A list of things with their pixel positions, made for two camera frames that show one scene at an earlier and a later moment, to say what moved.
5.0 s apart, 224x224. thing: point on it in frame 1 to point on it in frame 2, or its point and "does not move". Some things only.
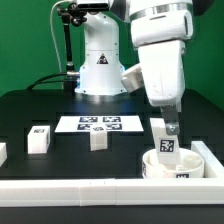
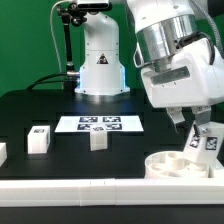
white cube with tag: x=168 y=145 to x=205 y=148
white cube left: x=39 y=139 does not move
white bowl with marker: x=190 y=166 does not move
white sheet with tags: x=112 y=123 does not move
